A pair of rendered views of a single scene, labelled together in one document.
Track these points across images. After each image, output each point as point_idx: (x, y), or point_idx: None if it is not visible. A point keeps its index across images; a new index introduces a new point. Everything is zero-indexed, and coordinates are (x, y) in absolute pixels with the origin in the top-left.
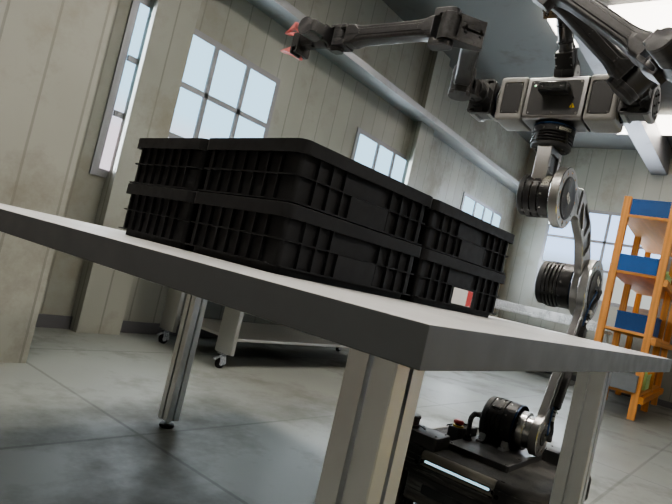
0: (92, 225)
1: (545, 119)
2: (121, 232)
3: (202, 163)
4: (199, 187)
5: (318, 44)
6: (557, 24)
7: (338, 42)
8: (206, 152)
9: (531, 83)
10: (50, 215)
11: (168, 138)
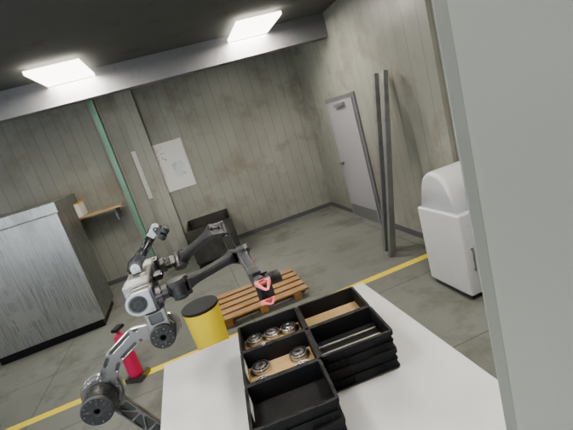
0: (417, 401)
1: None
2: (400, 391)
3: (370, 314)
4: (371, 322)
5: None
6: (152, 241)
7: None
8: (369, 310)
9: (150, 277)
10: (446, 415)
11: (380, 316)
